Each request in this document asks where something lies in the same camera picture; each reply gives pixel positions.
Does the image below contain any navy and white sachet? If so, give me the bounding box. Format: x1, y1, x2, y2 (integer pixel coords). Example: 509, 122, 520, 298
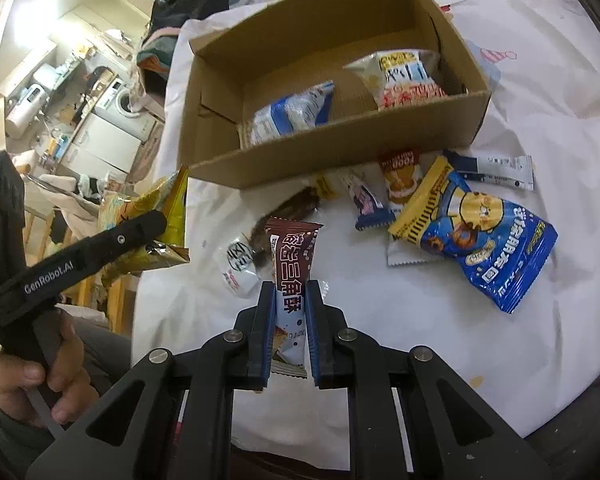
442, 149, 535, 192

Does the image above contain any small yellow striped packet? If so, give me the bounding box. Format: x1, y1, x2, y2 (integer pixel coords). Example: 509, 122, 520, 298
312, 172, 338, 201

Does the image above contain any yellow snack packet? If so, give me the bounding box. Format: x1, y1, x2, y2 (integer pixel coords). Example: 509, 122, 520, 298
97, 164, 191, 286

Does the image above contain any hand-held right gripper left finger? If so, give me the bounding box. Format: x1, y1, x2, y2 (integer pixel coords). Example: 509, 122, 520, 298
25, 281, 277, 480

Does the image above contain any purple and white snack bar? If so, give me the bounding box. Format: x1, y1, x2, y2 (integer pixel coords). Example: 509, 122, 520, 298
341, 170, 396, 232

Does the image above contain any pile of clothes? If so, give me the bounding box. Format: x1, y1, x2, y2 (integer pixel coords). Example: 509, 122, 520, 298
135, 27, 182, 97

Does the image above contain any round white snack packet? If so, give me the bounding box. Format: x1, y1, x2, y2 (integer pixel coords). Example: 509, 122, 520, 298
220, 234, 262, 295

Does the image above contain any white water heater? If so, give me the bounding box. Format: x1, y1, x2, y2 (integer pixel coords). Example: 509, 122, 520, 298
5, 85, 48, 138

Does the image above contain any orange and silver chip bag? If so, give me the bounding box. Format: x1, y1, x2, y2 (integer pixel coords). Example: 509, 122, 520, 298
344, 49, 450, 111

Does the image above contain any brown and white snack bar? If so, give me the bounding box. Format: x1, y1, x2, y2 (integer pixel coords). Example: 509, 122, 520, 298
264, 217, 325, 380

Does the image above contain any dark brown snack packet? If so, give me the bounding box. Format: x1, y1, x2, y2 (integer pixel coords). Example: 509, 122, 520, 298
250, 186, 323, 266

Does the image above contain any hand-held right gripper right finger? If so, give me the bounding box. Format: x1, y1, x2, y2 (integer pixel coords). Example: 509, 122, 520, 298
306, 281, 556, 480

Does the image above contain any blue and white snack packet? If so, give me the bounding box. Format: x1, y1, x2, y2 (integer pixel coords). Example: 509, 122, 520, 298
242, 80, 336, 147

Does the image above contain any white base cabinet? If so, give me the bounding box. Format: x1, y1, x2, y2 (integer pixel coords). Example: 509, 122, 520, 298
70, 110, 157, 172

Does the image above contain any person's left hand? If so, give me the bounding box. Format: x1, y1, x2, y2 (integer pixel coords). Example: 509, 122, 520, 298
0, 307, 101, 424

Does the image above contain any small orange snack packet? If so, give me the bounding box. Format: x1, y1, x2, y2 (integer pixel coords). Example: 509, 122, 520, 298
377, 147, 423, 213

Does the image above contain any blue and yellow snack bag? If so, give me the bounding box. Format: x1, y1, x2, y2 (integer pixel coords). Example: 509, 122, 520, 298
387, 155, 559, 315

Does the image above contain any brown cardboard box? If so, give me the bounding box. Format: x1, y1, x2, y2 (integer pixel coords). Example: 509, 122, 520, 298
177, 0, 492, 190

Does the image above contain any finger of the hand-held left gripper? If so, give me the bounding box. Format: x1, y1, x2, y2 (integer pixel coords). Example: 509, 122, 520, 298
99, 211, 167, 264

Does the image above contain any white washing machine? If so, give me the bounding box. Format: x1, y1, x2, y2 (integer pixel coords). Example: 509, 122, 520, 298
95, 77, 147, 117

